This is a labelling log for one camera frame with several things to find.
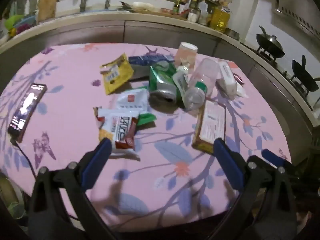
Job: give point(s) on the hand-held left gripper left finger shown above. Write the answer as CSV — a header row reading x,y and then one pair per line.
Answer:
x,y
97,165

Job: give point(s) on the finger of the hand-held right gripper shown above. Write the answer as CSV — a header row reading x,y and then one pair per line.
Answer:
x,y
272,156

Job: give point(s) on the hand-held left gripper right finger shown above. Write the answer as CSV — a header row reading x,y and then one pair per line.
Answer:
x,y
228,165

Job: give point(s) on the red and white snack wrapper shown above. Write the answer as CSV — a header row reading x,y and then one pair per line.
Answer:
x,y
117,127

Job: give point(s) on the clear plastic bottle green label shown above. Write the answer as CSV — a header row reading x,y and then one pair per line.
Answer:
x,y
200,90

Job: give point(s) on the yellow snack packet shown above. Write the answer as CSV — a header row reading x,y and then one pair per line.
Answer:
x,y
116,75

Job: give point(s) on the pink paper cup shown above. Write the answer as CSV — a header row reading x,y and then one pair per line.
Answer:
x,y
186,53

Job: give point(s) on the brown cardboard box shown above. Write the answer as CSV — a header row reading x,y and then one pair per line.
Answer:
x,y
210,125

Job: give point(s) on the green wrapper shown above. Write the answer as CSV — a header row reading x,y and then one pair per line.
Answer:
x,y
146,118

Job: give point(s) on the pink floral tablecloth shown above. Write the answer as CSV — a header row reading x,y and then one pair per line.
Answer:
x,y
75,100

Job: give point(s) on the white packet red label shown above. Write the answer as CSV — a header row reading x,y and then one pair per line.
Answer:
x,y
132,102

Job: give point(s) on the red candy wrapper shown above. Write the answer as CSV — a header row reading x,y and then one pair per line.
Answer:
x,y
238,78

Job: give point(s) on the black frying pan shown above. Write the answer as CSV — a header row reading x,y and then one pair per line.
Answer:
x,y
303,76

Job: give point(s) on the white tissue pack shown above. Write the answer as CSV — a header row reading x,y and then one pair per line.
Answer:
x,y
227,76

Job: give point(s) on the gas stove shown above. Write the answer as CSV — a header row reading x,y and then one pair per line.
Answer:
x,y
282,67

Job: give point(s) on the black smartphone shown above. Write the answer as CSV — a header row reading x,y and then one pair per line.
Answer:
x,y
26,110

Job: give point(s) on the white spout pouch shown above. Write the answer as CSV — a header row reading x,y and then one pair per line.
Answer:
x,y
180,81

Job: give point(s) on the crushed green can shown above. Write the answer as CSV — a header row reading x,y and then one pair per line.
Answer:
x,y
160,80

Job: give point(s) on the wok with lid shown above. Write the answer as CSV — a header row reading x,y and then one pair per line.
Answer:
x,y
271,45

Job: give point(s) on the blue foil packet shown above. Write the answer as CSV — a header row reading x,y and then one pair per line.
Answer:
x,y
145,60

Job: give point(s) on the metal ladle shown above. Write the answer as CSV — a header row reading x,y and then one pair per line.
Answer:
x,y
263,31

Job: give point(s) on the steel bowl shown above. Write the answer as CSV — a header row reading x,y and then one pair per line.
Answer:
x,y
232,33

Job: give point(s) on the range hood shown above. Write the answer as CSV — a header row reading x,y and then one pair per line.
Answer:
x,y
300,17

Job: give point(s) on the large yellow oil bottle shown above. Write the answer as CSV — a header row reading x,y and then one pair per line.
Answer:
x,y
220,20

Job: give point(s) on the blue plastic basket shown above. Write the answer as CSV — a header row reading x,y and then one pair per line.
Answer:
x,y
25,23

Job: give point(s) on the white plastic bag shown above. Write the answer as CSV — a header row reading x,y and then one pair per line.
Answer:
x,y
142,6

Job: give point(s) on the wooden cutting board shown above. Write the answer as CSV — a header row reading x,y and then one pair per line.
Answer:
x,y
47,7

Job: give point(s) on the white sink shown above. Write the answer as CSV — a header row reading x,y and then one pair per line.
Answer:
x,y
147,0

